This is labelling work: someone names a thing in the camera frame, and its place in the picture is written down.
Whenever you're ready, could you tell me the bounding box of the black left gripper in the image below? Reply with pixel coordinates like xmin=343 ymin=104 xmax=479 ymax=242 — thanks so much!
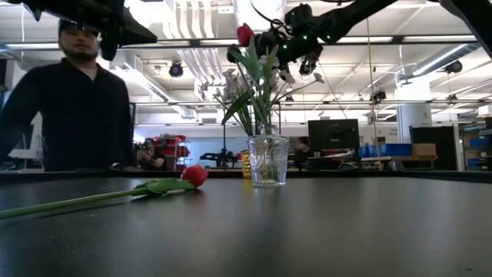
xmin=21 ymin=0 xmax=158 ymax=62

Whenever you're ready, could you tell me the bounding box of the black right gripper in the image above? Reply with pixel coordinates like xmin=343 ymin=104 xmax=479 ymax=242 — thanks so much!
xmin=254 ymin=2 xmax=326 ymax=68

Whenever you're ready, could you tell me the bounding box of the white blossom sprig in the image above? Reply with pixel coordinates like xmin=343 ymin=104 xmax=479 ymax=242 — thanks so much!
xmin=258 ymin=53 xmax=326 ymax=128

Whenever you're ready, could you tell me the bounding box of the red artificial tulip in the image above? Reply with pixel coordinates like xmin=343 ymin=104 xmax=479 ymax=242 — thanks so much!
xmin=0 ymin=164 xmax=209 ymax=221
xmin=236 ymin=22 xmax=270 ymax=128

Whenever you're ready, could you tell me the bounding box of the red tulip with leaves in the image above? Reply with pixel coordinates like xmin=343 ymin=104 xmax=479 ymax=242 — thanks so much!
xmin=221 ymin=44 xmax=268 ymax=128

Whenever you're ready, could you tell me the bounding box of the white flower with narrow leaves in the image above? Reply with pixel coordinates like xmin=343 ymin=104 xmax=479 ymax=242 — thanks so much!
xmin=214 ymin=90 xmax=255 ymax=136

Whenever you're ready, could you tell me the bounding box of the embossed clear glass vase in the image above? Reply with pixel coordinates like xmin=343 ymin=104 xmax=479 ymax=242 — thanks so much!
xmin=248 ymin=123 xmax=290 ymax=189

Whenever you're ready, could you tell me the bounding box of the gold ribbed vase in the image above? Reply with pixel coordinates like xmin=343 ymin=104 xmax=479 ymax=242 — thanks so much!
xmin=241 ymin=149 xmax=253 ymax=180

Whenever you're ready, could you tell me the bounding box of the white artificial flower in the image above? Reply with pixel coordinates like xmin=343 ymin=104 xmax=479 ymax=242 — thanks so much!
xmin=222 ymin=68 xmax=247 ymax=116

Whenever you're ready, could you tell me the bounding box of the standing person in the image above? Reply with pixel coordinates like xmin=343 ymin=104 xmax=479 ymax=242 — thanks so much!
xmin=0 ymin=17 xmax=135 ymax=173

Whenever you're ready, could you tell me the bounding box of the person behind monitor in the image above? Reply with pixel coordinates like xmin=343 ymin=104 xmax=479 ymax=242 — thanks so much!
xmin=294 ymin=135 xmax=311 ymax=162

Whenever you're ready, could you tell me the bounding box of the black computer monitor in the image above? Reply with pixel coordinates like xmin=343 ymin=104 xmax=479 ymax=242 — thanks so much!
xmin=307 ymin=118 xmax=361 ymax=151

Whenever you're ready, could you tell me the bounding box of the red tool cart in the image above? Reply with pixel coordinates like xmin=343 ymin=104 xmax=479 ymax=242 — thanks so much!
xmin=153 ymin=133 xmax=192 ymax=172

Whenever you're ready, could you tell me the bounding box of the seated person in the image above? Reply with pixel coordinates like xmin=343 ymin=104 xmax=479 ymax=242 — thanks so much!
xmin=136 ymin=137 xmax=169 ymax=172

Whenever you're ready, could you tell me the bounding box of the small blue storage bin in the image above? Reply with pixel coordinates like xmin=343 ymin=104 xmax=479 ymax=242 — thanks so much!
xmin=359 ymin=145 xmax=380 ymax=158

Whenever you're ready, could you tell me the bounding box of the white round pillar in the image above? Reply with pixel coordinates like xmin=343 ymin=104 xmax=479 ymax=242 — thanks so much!
xmin=395 ymin=78 xmax=434 ymax=144

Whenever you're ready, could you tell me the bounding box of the large blue storage bin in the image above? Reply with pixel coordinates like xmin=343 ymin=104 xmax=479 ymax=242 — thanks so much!
xmin=378 ymin=143 xmax=413 ymax=158

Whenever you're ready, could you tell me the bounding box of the wooden background table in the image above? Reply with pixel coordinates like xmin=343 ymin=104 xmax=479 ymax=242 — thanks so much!
xmin=360 ymin=155 xmax=439 ymax=162

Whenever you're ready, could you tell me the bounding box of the brown cardboard box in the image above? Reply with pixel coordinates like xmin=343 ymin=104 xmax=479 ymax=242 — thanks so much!
xmin=411 ymin=143 xmax=437 ymax=157

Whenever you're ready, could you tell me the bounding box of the black partition panel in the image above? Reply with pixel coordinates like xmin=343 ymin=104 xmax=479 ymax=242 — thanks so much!
xmin=409 ymin=125 xmax=461 ymax=172

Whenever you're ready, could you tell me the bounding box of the storage shelf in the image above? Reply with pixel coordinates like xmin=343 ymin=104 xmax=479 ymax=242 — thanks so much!
xmin=460 ymin=122 xmax=492 ymax=172

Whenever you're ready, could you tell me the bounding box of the silver ventilation duct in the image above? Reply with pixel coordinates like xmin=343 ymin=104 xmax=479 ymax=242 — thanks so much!
xmin=234 ymin=0 xmax=286 ymax=78

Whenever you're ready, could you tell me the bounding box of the thin hanging cable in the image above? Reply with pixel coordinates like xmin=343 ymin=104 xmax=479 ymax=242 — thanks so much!
xmin=364 ymin=17 xmax=381 ymax=162

